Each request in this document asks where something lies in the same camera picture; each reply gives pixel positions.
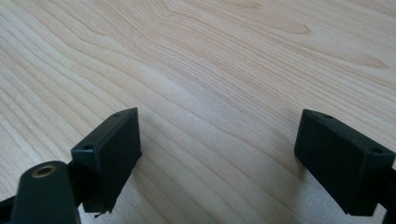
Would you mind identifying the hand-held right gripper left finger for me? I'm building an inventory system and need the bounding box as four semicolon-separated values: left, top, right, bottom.
70;107;143;216

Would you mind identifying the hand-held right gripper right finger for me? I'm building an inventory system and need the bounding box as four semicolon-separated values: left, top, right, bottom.
293;108;396;217

